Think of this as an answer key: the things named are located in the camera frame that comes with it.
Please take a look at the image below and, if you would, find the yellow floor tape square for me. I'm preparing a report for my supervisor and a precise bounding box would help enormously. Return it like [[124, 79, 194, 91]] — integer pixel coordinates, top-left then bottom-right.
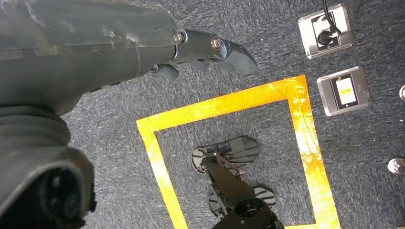
[[136, 74, 342, 229]]

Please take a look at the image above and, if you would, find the black mains cable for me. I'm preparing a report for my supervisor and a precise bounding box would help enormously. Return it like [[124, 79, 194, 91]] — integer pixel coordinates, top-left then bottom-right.
[[317, 0, 342, 45]]

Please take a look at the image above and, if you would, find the black robot foot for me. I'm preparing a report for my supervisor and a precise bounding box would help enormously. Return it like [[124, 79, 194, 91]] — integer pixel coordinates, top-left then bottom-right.
[[208, 184, 277, 219], [191, 135, 261, 175]]

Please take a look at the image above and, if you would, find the steel floor socket yellow label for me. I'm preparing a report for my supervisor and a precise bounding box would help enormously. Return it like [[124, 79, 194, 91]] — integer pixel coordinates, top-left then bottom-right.
[[317, 65, 372, 117]]

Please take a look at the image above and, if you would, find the steel floor socket with plug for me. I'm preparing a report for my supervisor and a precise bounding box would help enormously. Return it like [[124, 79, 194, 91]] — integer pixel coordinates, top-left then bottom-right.
[[298, 3, 354, 60]]

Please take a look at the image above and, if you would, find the black robot leg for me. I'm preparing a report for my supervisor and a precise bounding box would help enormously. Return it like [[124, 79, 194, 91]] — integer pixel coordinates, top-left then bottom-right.
[[202, 159, 286, 229]]

